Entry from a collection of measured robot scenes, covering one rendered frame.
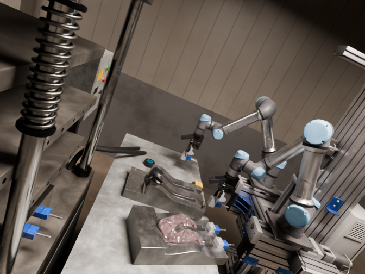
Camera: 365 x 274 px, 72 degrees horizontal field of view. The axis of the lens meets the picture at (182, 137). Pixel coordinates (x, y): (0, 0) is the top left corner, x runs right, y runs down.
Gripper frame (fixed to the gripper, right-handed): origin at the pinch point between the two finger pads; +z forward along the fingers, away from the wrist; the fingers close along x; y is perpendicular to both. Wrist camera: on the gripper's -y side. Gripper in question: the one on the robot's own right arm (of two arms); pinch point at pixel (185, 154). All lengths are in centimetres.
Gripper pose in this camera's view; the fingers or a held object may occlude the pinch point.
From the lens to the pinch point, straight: 200.3
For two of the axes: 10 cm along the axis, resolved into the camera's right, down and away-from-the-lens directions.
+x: 0.9, -3.3, 9.4
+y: 9.2, 4.0, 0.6
